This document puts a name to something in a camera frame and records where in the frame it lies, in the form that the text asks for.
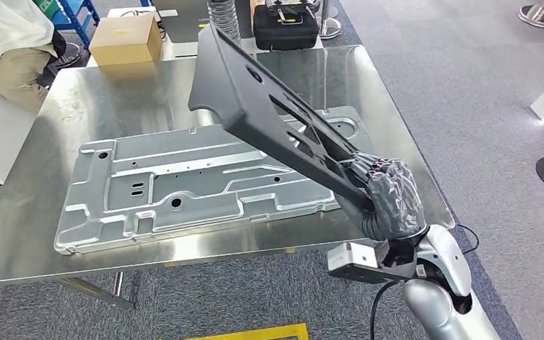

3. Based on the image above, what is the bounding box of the grey ribbed flexible hose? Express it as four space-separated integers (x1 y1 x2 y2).
206 0 244 47

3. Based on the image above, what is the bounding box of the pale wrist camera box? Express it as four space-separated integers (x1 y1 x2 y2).
327 242 378 283

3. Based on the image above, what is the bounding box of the person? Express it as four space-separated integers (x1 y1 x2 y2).
0 0 69 113

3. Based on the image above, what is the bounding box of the brown cardboard box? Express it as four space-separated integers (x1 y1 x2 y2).
88 12 164 67

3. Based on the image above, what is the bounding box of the stamped grey metal plate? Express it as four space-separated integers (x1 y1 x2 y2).
52 105 371 256

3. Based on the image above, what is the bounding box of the stainless steel workbench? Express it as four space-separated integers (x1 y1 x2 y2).
0 44 457 313

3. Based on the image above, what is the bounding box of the black plastic tool case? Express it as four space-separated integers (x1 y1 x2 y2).
252 0 321 52

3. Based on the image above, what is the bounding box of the black camera bracket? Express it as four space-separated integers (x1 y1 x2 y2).
328 239 430 285

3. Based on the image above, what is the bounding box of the dark grey equipment cabinet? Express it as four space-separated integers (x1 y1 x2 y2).
151 0 213 44

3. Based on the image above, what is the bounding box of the blue metal cart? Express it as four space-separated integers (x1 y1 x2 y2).
33 0 101 50

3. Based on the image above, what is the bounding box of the chrome stanchion base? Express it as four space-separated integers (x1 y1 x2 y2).
517 0 544 29
316 0 344 40

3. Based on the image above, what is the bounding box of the black camera cable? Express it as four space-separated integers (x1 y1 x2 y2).
369 280 399 340

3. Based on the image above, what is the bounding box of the black plastic panel part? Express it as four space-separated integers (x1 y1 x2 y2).
187 23 381 215

